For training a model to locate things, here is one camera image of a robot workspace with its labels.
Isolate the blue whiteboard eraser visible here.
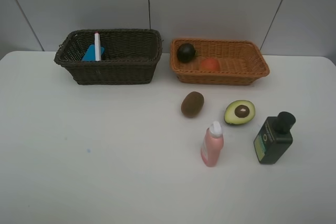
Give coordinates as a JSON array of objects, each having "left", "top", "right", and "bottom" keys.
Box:
[{"left": 81, "top": 44, "right": 104, "bottom": 61}]

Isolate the dark mangosteen fruit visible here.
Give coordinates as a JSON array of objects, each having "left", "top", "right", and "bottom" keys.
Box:
[{"left": 176, "top": 43, "right": 196, "bottom": 63}]

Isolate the brown kiwi fruit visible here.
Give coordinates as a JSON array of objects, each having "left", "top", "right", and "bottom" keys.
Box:
[{"left": 181, "top": 91, "right": 204, "bottom": 118}]

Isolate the orange wicker basket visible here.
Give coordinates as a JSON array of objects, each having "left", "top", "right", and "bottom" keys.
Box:
[{"left": 170, "top": 38, "right": 270, "bottom": 86}]

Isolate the orange bread bun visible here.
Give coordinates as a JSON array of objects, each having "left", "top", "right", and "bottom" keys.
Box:
[{"left": 199, "top": 58, "right": 221, "bottom": 72}]

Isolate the halved avocado with pit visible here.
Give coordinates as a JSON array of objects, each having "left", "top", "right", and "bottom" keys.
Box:
[{"left": 224, "top": 100, "right": 256, "bottom": 125}]

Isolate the dark brown wicker basket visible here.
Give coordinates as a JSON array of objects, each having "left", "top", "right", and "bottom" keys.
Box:
[{"left": 54, "top": 29, "right": 162, "bottom": 85}]

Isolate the white pink-tipped marker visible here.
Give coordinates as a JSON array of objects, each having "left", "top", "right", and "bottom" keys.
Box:
[{"left": 94, "top": 32, "right": 101, "bottom": 61}]

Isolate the dark green bottle black cap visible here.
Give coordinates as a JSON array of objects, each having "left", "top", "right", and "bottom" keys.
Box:
[{"left": 254, "top": 111, "right": 296, "bottom": 165}]

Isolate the pink lotion bottle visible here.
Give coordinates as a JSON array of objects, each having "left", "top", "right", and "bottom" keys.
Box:
[{"left": 201, "top": 121, "right": 224, "bottom": 167}]

